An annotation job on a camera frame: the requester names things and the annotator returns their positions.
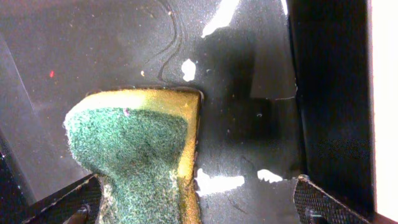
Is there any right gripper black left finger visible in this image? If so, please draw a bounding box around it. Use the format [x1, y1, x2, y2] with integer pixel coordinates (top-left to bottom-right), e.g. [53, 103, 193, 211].
[20, 174, 101, 224]

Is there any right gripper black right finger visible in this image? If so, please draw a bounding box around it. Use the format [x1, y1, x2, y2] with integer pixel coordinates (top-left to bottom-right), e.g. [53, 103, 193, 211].
[293, 175, 370, 224]

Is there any green yellow sponge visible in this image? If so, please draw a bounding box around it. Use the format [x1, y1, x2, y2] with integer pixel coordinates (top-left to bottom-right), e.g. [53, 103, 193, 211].
[63, 89, 202, 223]

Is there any black water tray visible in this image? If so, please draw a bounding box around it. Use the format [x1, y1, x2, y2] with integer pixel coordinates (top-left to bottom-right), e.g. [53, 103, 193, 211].
[1, 1, 374, 223]

